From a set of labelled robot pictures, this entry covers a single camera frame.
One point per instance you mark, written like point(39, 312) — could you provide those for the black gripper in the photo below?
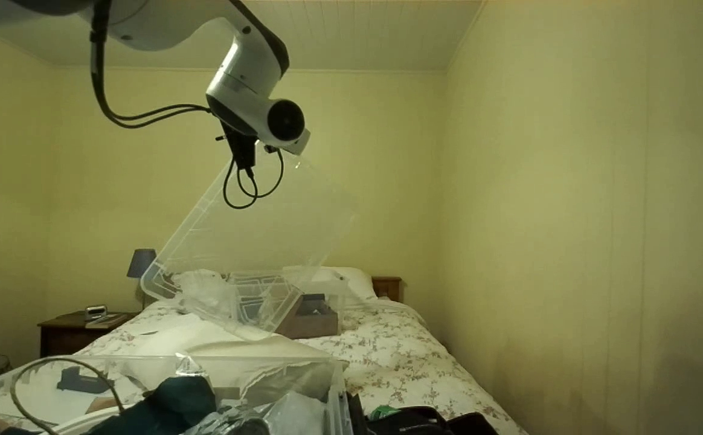
point(236, 125)

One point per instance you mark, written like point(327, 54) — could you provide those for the clear plastic box lid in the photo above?
point(269, 232)

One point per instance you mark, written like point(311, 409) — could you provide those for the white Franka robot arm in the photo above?
point(245, 63)

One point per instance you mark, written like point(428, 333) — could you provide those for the dark grey box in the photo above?
point(311, 316)

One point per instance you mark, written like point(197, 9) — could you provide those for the grey lamp shade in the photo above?
point(141, 263)

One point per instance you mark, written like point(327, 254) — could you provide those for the small clear plastic bin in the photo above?
point(222, 298)

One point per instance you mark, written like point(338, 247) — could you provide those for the wooden headboard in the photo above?
point(388, 288)

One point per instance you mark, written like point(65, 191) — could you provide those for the dark wooden nightstand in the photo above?
point(75, 330)

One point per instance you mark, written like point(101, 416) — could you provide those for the bed with floral sheet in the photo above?
point(391, 346)

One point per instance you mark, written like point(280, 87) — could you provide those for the dark teal cloth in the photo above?
point(165, 402)

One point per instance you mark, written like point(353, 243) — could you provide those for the grey cloth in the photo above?
point(293, 415)

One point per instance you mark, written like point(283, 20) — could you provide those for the black bag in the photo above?
point(425, 423)

